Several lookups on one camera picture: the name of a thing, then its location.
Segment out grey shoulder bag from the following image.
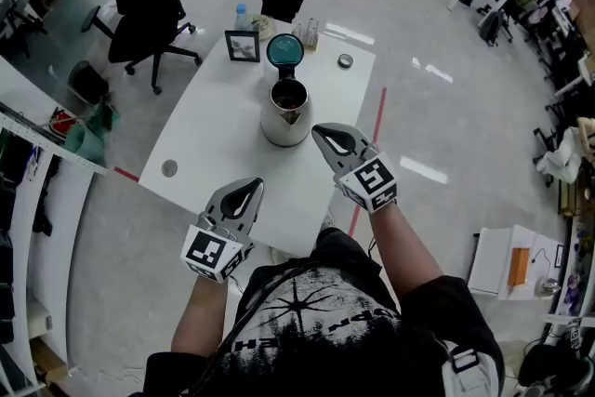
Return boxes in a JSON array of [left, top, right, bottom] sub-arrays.
[[441, 341, 501, 397]]

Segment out red fire extinguisher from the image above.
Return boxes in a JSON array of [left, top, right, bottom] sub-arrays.
[[48, 106, 87, 137]]

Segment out black backpack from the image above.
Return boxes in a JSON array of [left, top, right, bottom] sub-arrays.
[[478, 8, 513, 48]]

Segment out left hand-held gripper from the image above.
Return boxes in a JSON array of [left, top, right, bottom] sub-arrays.
[[179, 178, 266, 284]]

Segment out person's left shoe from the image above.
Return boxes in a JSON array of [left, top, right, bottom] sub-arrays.
[[269, 245, 299, 267]]

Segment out black picture frame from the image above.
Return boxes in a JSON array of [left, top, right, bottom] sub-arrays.
[[224, 30, 262, 63]]

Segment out person's left forearm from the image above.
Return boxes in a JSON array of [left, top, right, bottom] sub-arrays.
[[170, 276, 230, 360]]

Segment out person's black printed t-shirt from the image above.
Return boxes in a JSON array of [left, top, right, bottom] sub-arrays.
[[143, 262, 506, 397]]

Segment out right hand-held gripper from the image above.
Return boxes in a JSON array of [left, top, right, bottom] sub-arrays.
[[311, 122, 400, 215]]

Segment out white shelving unit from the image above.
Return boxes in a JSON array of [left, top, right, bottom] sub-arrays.
[[0, 55, 109, 397]]

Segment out black waste bin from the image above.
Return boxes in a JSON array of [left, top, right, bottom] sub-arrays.
[[69, 60, 111, 106]]

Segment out glass tube rack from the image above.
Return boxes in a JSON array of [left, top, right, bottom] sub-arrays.
[[291, 17, 322, 51]]

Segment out clear water bottle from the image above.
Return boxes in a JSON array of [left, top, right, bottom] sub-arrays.
[[233, 3, 251, 33]]

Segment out person's black shorts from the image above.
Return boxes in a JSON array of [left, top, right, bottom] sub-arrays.
[[313, 227, 388, 281]]

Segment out person's right forearm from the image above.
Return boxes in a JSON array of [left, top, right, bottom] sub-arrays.
[[369, 202, 445, 297]]

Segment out green bin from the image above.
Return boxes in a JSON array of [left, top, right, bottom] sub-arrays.
[[64, 99, 120, 165]]

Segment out white table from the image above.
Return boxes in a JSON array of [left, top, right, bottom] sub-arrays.
[[139, 20, 377, 259]]

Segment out white box with orange item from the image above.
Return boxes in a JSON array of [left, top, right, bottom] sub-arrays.
[[467, 225, 566, 301]]

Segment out stainless steel electric kettle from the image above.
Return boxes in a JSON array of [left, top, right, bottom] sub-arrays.
[[259, 33, 315, 149]]

